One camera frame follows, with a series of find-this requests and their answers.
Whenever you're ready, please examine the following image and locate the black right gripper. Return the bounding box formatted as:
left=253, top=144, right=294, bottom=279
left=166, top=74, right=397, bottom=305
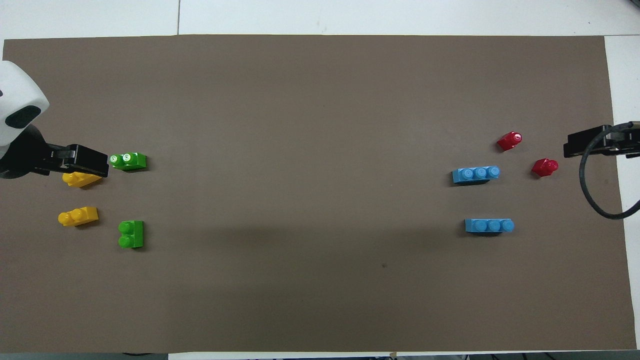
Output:
left=563, top=121, right=640, bottom=159

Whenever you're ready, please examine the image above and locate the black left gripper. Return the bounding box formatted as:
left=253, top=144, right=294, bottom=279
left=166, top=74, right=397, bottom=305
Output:
left=0, top=125, right=110, bottom=180

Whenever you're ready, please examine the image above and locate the plain green two-stud brick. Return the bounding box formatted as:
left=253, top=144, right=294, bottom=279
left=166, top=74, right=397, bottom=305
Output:
left=118, top=220, right=145, bottom=249

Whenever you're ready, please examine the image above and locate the blue three-stud brick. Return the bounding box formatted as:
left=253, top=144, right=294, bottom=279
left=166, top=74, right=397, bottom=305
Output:
left=464, top=218, right=515, bottom=235
left=452, top=165, right=501, bottom=185

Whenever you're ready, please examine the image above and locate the yellow two-stud brick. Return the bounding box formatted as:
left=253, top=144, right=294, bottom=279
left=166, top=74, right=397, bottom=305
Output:
left=57, top=206, right=99, bottom=228
left=62, top=171, right=103, bottom=189

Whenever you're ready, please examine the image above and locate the green brick with white-marked studs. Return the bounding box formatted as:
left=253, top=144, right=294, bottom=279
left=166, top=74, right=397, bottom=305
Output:
left=109, top=152, right=148, bottom=172

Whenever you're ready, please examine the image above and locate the red single-stud brick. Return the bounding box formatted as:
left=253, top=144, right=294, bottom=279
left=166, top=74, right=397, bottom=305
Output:
left=531, top=158, right=560, bottom=177
left=496, top=131, right=523, bottom=152

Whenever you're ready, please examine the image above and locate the brown table mat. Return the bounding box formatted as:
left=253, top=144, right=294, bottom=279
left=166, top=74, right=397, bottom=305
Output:
left=0, top=34, right=637, bottom=355

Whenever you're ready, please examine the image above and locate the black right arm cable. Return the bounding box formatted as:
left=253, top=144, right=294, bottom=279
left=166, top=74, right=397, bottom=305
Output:
left=578, top=121, right=640, bottom=220

